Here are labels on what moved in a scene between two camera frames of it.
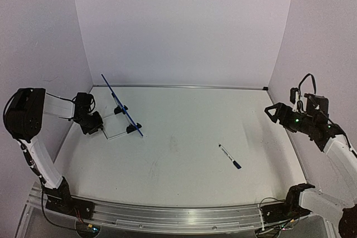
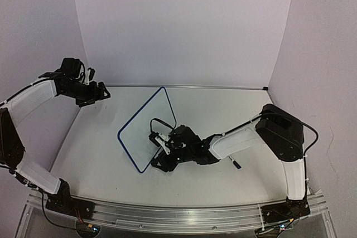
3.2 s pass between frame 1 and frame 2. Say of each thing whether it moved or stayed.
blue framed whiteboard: moved
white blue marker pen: stayed
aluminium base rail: stayed
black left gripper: moved
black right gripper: moved
